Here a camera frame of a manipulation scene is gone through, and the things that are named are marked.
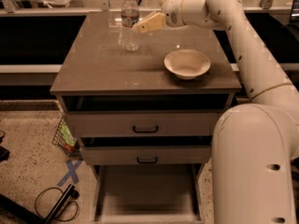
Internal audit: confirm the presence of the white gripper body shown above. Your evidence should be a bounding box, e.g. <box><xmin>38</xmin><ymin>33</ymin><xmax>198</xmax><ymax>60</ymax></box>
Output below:
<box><xmin>158</xmin><ymin>0</ymin><xmax>184</xmax><ymax>27</ymax></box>

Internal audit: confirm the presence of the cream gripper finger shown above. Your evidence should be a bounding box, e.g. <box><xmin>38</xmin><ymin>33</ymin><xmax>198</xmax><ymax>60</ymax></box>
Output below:
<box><xmin>133</xmin><ymin>12</ymin><xmax>166</xmax><ymax>34</ymax></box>

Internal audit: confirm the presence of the clear plastic water bottle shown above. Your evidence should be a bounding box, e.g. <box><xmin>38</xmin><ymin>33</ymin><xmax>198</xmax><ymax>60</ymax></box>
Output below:
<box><xmin>121</xmin><ymin>0</ymin><xmax>139</xmax><ymax>51</ymax></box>

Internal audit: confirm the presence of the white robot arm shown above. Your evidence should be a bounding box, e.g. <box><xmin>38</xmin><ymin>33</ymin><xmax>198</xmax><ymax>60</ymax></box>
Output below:
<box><xmin>134</xmin><ymin>0</ymin><xmax>299</xmax><ymax>224</ymax></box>

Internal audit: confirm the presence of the grey three-drawer cabinet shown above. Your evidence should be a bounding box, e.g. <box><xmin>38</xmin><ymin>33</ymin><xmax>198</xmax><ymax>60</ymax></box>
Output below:
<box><xmin>50</xmin><ymin>10</ymin><xmax>243</xmax><ymax>224</ymax></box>

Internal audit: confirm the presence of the grey top drawer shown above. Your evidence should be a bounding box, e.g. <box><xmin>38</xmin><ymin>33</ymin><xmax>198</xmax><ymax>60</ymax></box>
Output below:
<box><xmin>64</xmin><ymin>111</ymin><xmax>220</xmax><ymax>137</ymax></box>

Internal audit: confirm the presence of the grey middle drawer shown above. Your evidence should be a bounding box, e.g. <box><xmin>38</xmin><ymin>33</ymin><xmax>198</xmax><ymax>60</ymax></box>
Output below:
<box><xmin>80</xmin><ymin>146</ymin><xmax>210</xmax><ymax>165</ymax></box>

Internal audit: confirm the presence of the grey open bottom drawer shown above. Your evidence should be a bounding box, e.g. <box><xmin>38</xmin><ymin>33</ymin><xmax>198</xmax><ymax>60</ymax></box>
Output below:
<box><xmin>91</xmin><ymin>164</ymin><xmax>205</xmax><ymax>224</ymax></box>

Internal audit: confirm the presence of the white paper bowl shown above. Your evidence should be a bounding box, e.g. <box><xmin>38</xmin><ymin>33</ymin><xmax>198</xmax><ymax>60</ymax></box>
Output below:
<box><xmin>164</xmin><ymin>49</ymin><xmax>211</xmax><ymax>80</ymax></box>

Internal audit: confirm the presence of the black stand leg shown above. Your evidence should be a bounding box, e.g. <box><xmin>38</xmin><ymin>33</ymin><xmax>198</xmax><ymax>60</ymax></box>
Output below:
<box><xmin>43</xmin><ymin>185</ymin><xmax>75</xmax><ymax>224</ymax></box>

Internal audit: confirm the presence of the wire mesh basket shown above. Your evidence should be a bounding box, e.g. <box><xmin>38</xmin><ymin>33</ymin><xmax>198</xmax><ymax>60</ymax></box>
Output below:
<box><xmin>52</xmin><ymin>119</ymin><xmax>80</xmax><ymax>157</ymax></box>

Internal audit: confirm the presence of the black floor cable loop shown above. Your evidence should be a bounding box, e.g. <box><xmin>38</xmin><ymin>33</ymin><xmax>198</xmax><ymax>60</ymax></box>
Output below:
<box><xmin>34</xmin><ymin>186</ymin><xmax>80</xmax><ymax>223</ymax></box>

